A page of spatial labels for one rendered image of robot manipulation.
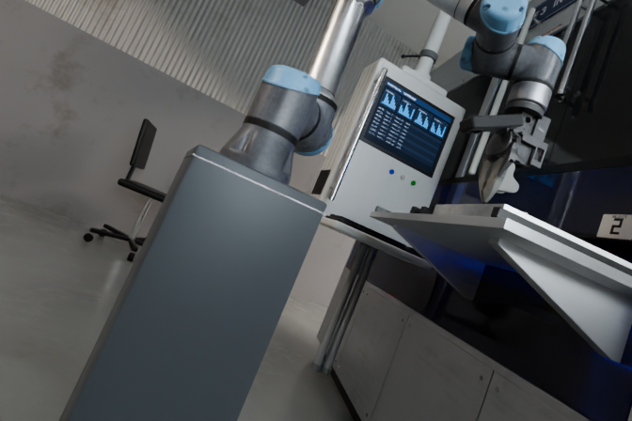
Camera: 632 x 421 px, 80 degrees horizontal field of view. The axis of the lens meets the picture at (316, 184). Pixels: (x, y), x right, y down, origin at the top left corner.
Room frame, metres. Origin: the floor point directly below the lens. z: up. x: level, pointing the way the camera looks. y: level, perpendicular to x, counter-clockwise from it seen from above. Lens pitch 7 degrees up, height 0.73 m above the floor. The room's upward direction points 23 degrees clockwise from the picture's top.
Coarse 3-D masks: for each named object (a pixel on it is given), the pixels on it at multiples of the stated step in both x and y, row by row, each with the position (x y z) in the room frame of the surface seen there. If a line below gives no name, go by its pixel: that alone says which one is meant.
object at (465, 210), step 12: (456, 204) 0.84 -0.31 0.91; (468, 204) 0.79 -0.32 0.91; (480, 204) 0.75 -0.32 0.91; (492, 204) 0.71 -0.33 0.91; (504, 204) 0.68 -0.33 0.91; (528, 216) 0.68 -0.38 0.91; (552, 228) 0.69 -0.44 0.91; (576, 240) 0.70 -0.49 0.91; (600, 252) 0.70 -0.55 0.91; (624, 264) 0.71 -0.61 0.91
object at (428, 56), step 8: (440, 16) 1.69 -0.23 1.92; (448, 16) 1.68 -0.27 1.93; (440, 24) 1.68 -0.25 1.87; (448, 24) 1.69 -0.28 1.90; (432, 32) 1.69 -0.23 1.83; (440, 32) 1.68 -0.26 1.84; (432, 40) 1.68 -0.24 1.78; (440, 40) 1.69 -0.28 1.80; (424, 48) 1.70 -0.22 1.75; (432, 48) 1.68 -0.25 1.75; (408, 56) 1.75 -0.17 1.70; (416, 56) 1.74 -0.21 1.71; (424, 56) 1.68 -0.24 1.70; (432, 56) 1.67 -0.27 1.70; (424, 64) 1.68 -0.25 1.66; (432, 64) 1.69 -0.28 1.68; (424, 72) 1.66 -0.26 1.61
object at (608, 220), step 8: (608, 216) 0.88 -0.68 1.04; (616, 216) 0.86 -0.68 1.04; (624, 216) 0.84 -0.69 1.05; (600, 224) 0.90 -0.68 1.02; (608, 224) 0.88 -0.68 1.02; (616, 224) 0.86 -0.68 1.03; (624, 224) 0.84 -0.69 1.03; (600, 232) 0.89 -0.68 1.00; (608, 232) 0.87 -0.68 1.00; (624, 232) 0.83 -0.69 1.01
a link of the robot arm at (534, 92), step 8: (512, 88) 0.74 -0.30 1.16; (520, 88) 0.71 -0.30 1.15; (528, 88) 0.70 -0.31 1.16; (536, 88) 0.70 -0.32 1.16; (544, 88) 0.69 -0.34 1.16; (512, 96) 0.72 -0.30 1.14; (520, 96) 0.71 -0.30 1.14; (528, 96) 0.70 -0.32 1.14; (536, 96) 0.69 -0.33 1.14; (544, 96) 0.70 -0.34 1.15; (544, 104) 0.70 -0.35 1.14; (544, 112) 0.72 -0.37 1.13
